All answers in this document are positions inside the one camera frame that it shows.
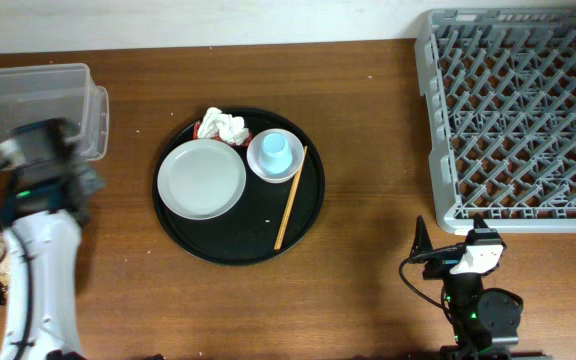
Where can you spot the white tissue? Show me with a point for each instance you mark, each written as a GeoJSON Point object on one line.
{"type": "Point", "coordinates": [229, 127]}

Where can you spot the round black tray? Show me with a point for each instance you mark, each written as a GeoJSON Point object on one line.
{"type": "Point", "coordinates": [246, 234]}

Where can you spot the grey plate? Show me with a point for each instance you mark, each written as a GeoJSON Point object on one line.
{"type": "Point", "coordinates": [201, 179]}

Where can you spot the wooden chopstick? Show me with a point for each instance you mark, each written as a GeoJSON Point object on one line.
{"type": "Point", "coordinates": [289, 204]}

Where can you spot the light blue cup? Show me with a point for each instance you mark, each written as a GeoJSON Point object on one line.
{"type": "Point", "coordinates": [275, 153]}

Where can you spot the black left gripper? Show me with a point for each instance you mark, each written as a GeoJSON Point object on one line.
{"type": "Point", "coordinates": [96, 173]}

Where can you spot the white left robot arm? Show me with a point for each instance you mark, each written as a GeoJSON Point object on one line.
{"type": "Point", "coordinates": [43, 213]}

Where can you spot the red snack wrapper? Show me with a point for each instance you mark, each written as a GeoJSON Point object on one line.
{"type": "Point", "coordinates": [245, 143]}

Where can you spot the clear plastic bin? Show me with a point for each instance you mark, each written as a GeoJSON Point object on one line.
{"type": "Point", "coordinates": [35, 93]}

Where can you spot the pink bowl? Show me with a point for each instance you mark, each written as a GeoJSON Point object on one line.
{"type": "Point", "coordinates": [253, 152]}

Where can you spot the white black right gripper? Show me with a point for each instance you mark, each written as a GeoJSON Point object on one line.
{"type": "Point", "coordinates": [445, 261]}

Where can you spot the grey dishwasher rack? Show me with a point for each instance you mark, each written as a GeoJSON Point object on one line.
{"type": "Point", "coordinates": [500, 88]}

